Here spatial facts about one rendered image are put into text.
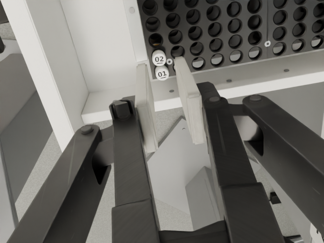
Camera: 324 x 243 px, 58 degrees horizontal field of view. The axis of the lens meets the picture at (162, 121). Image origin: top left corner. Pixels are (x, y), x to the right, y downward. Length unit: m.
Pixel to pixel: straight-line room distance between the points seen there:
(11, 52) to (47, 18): 1.01
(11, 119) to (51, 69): 0.51
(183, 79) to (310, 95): 0.38
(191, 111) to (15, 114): 0.67
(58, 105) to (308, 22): 0.24
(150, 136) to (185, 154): 1.24
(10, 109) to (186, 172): 0.91
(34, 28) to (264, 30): 0.20
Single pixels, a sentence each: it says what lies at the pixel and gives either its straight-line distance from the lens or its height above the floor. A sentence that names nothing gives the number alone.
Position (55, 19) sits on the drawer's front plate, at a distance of 0.31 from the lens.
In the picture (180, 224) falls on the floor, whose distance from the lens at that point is 1.76.
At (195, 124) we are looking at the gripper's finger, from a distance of 0.16.
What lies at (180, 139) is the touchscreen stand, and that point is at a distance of 1.35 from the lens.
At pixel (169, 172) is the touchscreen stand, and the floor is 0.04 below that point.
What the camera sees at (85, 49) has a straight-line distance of 0.35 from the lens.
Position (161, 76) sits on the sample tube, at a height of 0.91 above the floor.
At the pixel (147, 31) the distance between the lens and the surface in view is 0.27.
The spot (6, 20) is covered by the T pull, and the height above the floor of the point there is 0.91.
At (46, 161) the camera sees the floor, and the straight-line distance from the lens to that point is 1.51.
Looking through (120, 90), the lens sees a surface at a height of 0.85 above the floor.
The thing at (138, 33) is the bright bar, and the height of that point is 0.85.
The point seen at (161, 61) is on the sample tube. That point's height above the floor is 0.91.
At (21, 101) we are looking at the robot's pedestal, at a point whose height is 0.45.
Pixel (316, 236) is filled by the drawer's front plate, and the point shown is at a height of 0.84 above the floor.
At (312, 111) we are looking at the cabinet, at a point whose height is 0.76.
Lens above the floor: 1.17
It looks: 61 degrees down
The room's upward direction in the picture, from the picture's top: 172 degrees clockwise
